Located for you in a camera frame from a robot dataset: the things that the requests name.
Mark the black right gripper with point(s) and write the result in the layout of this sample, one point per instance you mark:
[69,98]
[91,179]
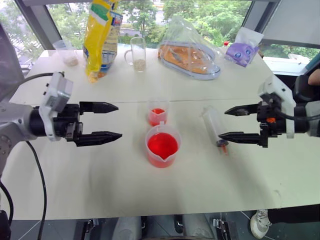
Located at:
[271,130]

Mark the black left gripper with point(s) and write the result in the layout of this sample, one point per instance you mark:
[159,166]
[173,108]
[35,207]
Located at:
[70,120]

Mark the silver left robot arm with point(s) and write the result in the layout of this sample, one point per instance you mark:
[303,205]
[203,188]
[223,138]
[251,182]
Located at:
[17,115]

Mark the person's bare forearm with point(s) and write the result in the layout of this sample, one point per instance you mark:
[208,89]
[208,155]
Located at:
[315,78]

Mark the clear plastic syringe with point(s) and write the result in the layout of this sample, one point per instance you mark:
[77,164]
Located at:
[212,122]

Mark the small cup red liquid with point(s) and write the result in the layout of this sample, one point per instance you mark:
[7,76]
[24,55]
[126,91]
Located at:
[157,115]

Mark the large beaker red liquid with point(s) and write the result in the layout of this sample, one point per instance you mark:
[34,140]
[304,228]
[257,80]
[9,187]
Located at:
[162,146]

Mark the small clear cup with grains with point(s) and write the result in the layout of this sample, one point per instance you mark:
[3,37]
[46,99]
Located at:
[70,56]

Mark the purple cartoon pouch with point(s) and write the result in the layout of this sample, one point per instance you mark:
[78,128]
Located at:
[241,53]

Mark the black padded object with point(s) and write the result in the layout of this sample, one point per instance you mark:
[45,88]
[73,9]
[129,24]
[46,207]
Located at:
[305,87]

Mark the clear mug with grains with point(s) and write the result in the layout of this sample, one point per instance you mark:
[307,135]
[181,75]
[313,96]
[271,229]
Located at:
[138,57]

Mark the yellow snack bag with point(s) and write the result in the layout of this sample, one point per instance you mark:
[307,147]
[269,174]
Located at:
[100,42]

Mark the clear oval tray orange food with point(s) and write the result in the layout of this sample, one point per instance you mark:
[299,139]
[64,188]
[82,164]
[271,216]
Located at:
[190,63]

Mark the red capped bottle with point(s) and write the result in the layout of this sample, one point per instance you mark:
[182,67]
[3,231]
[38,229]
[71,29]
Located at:
[226,44]

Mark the teal object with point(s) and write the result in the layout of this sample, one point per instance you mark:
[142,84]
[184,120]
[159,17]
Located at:
[313,63]

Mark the white sneaker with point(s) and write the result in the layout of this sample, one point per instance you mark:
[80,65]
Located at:
[260,222]

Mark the metal table latch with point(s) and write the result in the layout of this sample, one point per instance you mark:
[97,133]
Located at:
[92,225]
[219,223]

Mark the black trouser leg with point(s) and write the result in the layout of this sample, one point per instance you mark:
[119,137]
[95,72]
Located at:
[295,214]

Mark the grey mesh panel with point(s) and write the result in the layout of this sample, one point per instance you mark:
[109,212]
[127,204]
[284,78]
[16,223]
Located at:
[10,67]

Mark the grey rounded robot leg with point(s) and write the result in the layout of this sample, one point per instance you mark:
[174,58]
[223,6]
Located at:
[127,228]

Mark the clear plastic bag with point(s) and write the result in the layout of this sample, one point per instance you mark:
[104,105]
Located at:
[185,30]

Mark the grey roller blind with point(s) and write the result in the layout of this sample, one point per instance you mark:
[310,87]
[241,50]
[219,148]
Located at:
[292,22]

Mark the grey window pillar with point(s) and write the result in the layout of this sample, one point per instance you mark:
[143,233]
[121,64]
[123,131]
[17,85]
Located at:
[37,22]

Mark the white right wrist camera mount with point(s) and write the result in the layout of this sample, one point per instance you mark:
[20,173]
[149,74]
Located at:
[277,86]

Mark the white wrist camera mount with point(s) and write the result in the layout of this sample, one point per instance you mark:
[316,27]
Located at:
[277,86]
[58,90]

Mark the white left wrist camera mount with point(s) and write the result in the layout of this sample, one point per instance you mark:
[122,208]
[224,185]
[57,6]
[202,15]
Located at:
[58,90]

